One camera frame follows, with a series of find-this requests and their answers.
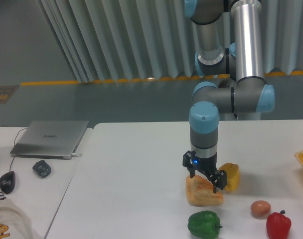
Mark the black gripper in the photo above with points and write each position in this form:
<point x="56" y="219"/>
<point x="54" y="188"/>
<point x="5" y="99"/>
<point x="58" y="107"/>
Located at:
<point x="206" y="166"/>

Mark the triangular puff pastry bread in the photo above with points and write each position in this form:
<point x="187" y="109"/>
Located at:
<point x="199" y="192"/>

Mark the person's white sleeve forearm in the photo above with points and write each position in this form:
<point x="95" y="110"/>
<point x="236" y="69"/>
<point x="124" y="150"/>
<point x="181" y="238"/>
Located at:
<point x="14" y="224"/>

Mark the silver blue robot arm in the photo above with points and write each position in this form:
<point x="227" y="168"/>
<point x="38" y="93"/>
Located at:
<point x="243" y="62"/>

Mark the yellow bell pepper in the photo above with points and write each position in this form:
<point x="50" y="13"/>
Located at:
<point x="233" y="176"/>

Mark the green bell pepper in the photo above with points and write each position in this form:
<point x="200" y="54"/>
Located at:
<point x="204" y="225"/>

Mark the brown egg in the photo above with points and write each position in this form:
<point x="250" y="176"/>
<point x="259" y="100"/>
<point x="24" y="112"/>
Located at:
<point x="260" y="208"/>

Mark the red bell pepper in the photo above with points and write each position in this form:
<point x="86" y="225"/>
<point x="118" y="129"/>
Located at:
<point x="278" y="225"/>

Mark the black power adapter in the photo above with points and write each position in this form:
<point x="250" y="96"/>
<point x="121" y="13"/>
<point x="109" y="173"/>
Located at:
<point x="42" y="169"/>

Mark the silver closed laptop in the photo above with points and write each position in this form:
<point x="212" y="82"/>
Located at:
<point x="53" y="139"/>

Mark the white pleated curtain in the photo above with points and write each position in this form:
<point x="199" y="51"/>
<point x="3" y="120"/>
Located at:
<point x="110" y="40"/>

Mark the black computer mouse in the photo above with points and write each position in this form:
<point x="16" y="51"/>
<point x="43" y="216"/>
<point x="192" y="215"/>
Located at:
<point x="7" y="182"/>

